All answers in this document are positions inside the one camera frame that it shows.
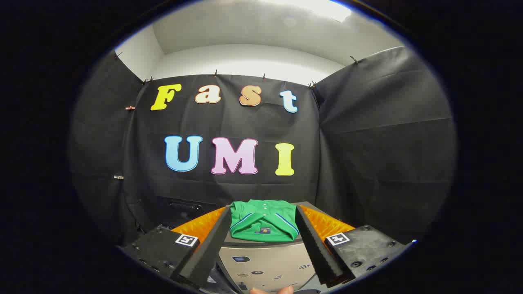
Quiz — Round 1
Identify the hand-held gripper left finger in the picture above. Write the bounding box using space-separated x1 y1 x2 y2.
121 205 234 289

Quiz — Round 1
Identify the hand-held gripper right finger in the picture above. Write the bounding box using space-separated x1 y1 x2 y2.
295 204 411 287

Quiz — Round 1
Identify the black backdrop cloth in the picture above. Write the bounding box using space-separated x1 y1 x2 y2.
69 46 457 249

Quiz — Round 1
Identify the green polo shirt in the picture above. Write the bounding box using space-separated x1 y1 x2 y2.
229 199 301 242

